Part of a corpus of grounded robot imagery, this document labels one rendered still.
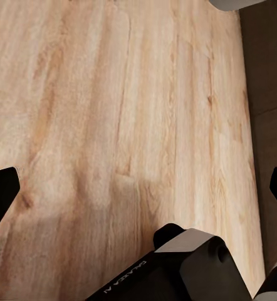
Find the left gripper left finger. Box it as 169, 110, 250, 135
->
0, 167, 20, 222

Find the trash can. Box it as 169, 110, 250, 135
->
209, 0, 264, 12

